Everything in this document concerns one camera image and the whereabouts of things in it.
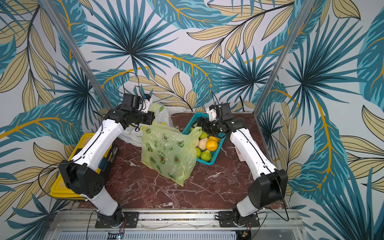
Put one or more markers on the left metal corner post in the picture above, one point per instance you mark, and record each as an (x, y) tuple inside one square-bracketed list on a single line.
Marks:
[(59, 22)]

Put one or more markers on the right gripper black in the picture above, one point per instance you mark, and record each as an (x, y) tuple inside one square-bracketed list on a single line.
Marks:
[(207, 124)]

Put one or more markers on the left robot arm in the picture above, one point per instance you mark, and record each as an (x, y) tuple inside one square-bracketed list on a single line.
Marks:
[(90, 156)]

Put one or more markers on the teal plastic basket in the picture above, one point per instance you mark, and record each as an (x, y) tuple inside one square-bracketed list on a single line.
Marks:
[(189, 128)]

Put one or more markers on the green avocado print plastic bag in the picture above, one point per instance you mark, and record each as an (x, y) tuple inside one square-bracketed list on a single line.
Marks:
[(166, 150)]

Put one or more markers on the white pear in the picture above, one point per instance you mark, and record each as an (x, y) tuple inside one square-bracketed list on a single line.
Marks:
[(203, 144)]

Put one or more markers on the metal corner post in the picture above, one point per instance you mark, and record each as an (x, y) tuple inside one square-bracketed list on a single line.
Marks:
[(59, 22), (299, 21)]

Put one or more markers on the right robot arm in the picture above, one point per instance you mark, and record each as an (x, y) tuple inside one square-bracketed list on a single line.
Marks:
[(269, 184)]

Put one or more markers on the white lemon print plastic bags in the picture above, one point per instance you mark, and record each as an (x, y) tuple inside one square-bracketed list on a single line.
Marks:
[(162, 116)]

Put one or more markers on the yellow plastic toolbox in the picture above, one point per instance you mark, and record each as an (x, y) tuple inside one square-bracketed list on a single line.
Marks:
[(83, 179)]

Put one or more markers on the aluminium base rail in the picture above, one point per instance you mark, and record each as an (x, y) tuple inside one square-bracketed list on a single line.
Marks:
[(168, 224)]

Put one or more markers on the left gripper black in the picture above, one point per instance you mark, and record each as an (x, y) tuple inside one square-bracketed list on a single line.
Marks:
[(151, 117)]

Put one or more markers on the right metal corner post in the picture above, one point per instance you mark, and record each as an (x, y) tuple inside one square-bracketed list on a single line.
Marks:
[(299, 21)]

